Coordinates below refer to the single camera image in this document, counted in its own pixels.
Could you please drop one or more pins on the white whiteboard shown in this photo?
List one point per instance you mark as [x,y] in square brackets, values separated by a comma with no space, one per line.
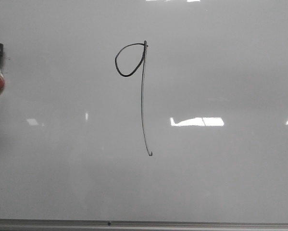
[144,115]

